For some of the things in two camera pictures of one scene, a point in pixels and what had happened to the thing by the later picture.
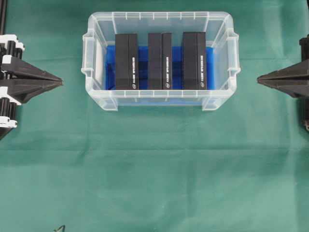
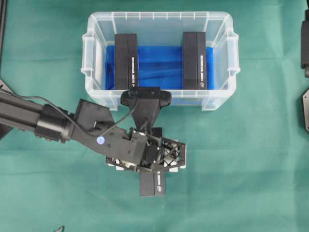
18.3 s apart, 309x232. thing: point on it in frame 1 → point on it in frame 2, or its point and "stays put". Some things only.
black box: (160, 63) → (152, 183)
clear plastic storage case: (167, 58) stays put
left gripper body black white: (13, 92) → (151, 152)
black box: (127, 62) stays put
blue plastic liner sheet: (177, 68) stays put
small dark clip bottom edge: (61, 229) stays put
